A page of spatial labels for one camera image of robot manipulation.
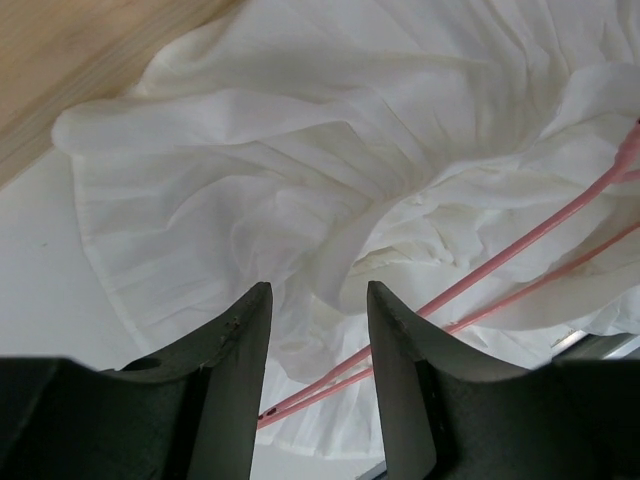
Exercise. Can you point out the aluminium mounting rail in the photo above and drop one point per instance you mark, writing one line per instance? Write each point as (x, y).
(582, 346)

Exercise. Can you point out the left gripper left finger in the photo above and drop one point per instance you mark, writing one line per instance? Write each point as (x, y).
(186, 411)

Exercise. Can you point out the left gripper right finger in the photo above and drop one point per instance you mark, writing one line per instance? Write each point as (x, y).
(449, 411)

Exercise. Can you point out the pink wire hanger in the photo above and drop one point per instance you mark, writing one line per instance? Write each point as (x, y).
(620, 172)

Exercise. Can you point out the white skirt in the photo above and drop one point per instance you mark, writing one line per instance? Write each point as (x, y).
(320, 145)

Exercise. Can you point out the wooden hanger rack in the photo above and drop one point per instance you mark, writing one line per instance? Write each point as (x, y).
(56, 54)

